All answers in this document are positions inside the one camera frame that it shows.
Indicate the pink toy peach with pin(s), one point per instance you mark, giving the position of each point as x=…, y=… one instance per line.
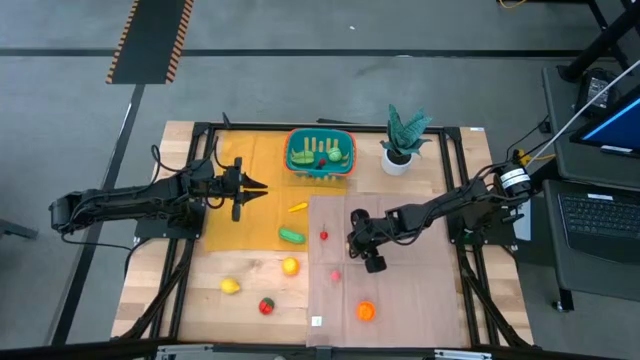
x=335, y=275

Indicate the smooth orange toy fruit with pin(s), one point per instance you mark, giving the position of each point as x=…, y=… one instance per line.
x=290, y=266

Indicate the white cloth label tag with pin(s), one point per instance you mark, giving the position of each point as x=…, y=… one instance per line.
x=316, y=321

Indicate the teal basket with orange rim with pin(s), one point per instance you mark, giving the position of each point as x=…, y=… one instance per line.
x=295, y=140

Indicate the black tripod stand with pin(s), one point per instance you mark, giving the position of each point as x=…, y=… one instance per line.
x=600, y=45

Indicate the ridged orange toy tangerine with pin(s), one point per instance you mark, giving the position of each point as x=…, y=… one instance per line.
x=366, y=311

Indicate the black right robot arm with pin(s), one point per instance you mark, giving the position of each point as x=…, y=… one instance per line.
x=440, y=207

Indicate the grey side table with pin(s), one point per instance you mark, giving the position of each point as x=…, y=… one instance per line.
x=590, y=280

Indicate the green toy cabbage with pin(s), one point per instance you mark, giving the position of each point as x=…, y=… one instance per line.
x=335, y=154

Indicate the yellow toy lemon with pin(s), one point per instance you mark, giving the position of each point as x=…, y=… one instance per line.
x=230, y=285

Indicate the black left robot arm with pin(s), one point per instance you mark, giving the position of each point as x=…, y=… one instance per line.
x=125, y=200

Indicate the black laptop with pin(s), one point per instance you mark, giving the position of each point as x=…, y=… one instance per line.
x=600, y=225

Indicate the red green toy watermelon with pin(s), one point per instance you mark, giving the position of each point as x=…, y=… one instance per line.
x=266, y=306

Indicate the red toy cherry with stem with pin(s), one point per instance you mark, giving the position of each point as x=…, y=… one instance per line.
x=324, y=235

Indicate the monitor with blue screen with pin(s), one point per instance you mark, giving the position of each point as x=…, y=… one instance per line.
x=615, y=130

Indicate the small black camera box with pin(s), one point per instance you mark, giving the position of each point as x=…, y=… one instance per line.
x=323, y=353

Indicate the black power adapter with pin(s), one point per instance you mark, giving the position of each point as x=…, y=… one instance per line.
x=595, y=90

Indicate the snake plant in white pot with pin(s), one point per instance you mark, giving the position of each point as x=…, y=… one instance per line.
x=396, y=165

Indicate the dark grey furniture foot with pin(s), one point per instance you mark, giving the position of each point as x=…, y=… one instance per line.
x=17, y=230

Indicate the beige cloth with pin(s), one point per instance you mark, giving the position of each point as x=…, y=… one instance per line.
x=415, y=300

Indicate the yellow cloth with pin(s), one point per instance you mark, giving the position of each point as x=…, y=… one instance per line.
x=225, y=235

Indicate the pale blue white box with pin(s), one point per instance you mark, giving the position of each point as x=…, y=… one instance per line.
x=524, y=227

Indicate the black aluminium table frame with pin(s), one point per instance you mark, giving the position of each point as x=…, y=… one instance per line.
x=270, y=125

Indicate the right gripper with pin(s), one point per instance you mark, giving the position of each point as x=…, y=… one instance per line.
x=370, y=240

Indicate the silver aluminium bracket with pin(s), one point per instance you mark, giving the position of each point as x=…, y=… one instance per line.
x=185, y=352
x=462, y=355

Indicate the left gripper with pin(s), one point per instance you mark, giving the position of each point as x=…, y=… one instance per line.
x=235, y=190

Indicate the black hazard-striped floor mat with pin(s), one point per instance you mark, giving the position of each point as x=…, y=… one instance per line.
x=150, y=40

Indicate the green toy pea pod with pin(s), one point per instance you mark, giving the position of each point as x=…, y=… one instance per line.
x=291, y=236

